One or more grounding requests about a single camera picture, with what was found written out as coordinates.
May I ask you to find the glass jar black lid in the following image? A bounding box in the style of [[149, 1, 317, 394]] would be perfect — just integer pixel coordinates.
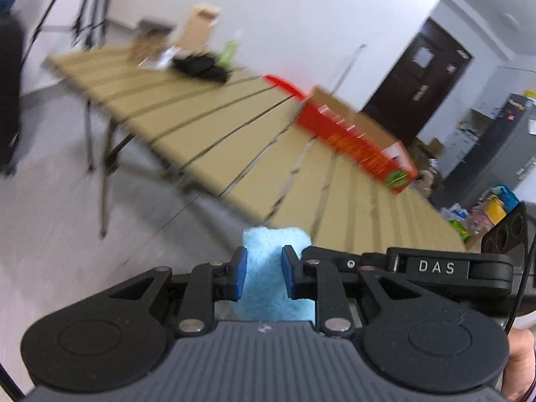
[[129, 17, 175, 64]]

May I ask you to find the brown cardboard carton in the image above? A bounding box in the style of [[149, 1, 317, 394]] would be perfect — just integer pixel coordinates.
[[172, 3, 220, 52]]

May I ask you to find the green spray bottle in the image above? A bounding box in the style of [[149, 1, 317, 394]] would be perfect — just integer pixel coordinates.
[[216, 38, 240, 70]]

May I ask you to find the person's right hand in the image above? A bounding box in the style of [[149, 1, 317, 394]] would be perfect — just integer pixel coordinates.
[[500, 329, 535, 402]]

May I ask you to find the dark wooden door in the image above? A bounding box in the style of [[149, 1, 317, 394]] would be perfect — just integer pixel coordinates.
[[362, 18, 472, 145]]

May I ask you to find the black camera tripod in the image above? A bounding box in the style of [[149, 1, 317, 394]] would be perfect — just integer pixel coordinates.
[[72, 0, 111, 50]]

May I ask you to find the grey refrigerator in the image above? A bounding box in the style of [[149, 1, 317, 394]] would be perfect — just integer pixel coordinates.
[[430, 94, 535, 210]]

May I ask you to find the black pouch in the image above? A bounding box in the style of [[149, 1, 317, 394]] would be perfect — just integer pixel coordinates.
[[172, 53, 229, 84]]

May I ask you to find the light blue cloth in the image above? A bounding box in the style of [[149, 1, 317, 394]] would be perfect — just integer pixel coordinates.
[[233, 227, 314, 321]]

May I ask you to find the black suitcase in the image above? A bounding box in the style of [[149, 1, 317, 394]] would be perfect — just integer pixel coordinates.
[[0, 14, 24, 176]]

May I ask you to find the red cardboard box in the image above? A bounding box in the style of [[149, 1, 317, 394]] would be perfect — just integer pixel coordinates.
[[264, 74, 418, 193]]

